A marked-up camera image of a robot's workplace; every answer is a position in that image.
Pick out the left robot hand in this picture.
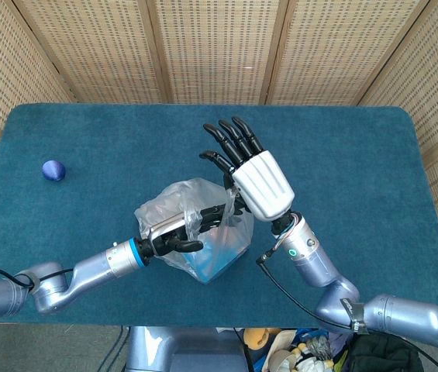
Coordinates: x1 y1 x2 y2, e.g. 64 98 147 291
147 203 245 259

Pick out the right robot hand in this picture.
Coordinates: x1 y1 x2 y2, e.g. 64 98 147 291
198 116 296 223

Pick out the clear plastic shopping bag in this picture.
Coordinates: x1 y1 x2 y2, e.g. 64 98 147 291
133 177 255 285

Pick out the dark green cloth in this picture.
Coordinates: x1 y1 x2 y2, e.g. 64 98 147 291
347 332 426 372

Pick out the blue snack box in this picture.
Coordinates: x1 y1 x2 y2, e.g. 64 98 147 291
187 247 250 285

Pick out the teal table cloth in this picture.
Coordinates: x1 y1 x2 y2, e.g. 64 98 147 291
0 103 438 329

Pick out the blue-grey robot torso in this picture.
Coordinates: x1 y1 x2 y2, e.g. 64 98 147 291
125 326 249 372

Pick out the yellow plush toy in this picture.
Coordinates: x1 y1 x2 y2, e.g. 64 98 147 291
243 328 280 350

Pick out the purple ball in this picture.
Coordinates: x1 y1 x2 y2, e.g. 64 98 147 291
41 159 67 182

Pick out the woven rattan folding screen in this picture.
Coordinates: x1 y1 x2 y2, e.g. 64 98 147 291
0 0 438 298

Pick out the white soft toy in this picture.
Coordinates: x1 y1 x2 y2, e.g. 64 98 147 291
272 346 336 372

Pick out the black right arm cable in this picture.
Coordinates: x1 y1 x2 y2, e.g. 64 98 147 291
256 253 438 372

